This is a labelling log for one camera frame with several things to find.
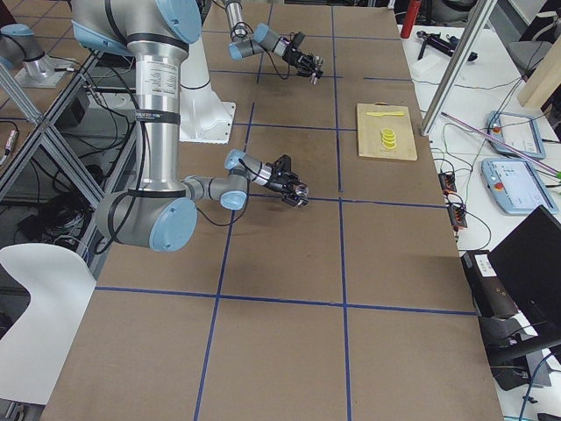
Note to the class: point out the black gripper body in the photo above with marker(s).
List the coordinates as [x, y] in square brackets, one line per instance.
[293, 55]
[274, 181]

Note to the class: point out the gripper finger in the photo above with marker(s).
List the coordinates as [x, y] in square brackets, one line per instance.
[294, 200]
[296, 184]

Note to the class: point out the steel double jigger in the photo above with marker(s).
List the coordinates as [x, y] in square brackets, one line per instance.
[316, 69]

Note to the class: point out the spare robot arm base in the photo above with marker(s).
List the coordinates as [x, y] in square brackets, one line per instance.
[19, 47]

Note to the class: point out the yellow plastic knife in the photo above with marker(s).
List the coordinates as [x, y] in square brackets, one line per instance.
[381, 114]

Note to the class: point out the bamboo cutting board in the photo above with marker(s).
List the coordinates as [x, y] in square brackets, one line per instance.
[369, 137]

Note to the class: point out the rear lemon slice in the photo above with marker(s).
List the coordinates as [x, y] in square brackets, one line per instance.
[386, 132]

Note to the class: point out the red fire extinguisher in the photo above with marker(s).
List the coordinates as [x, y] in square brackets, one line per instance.
[410, 18]

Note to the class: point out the near teach pendant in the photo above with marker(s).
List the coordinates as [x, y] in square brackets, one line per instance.
[515, 186]

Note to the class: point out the teach pendant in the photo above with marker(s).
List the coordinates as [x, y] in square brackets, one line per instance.
[516, 130]
[515, 186]

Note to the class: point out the black computer box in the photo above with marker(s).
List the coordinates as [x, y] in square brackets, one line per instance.
[488, 292]

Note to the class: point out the far teach pendant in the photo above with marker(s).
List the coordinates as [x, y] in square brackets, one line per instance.
[516, 130]

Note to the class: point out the black monitor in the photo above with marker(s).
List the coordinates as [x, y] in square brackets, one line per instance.
[527, 263]

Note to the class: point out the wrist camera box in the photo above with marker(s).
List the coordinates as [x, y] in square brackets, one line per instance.
[282, 165]
[297, 39]

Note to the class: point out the aluminium frame post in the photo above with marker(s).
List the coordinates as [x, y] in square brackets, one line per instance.
[476, 23]

